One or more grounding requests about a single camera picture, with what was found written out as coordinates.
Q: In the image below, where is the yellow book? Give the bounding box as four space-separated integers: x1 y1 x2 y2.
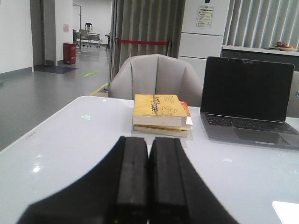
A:
133 125 188 137
133 94 187 126

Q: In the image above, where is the red barrier belt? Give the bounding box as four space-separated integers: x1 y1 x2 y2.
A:
114 38 172 56

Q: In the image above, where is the grey open laptop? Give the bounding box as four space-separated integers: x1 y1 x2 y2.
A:
200 56 299 148

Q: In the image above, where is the red-orange middle book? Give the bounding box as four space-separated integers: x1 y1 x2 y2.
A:
179 101 193 131

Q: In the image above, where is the wall poster notice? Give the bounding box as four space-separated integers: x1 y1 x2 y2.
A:
196 6 214 28

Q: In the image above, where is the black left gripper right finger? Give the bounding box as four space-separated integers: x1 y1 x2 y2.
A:
149 137 237 224

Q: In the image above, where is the yellow top book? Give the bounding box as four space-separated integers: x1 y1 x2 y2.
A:
133 94 187 126

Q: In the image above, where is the grey upholstered chair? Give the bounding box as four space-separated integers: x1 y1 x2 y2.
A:
108 54 203 107

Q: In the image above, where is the fruit bowl on counter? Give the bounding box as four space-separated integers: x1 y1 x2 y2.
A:
275 42 298 51

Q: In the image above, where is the pink wall notice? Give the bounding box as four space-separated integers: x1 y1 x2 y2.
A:
63 24 69 33

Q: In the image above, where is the yellow bottom book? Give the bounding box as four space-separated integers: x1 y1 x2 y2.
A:
133 125 188 137

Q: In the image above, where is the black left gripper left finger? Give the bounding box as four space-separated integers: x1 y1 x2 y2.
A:
18 137 148 224

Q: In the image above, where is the distant folding table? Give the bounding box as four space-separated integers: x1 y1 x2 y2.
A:
73 23 100 48

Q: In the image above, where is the red trash bin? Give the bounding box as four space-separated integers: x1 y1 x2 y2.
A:
63 42 76 64

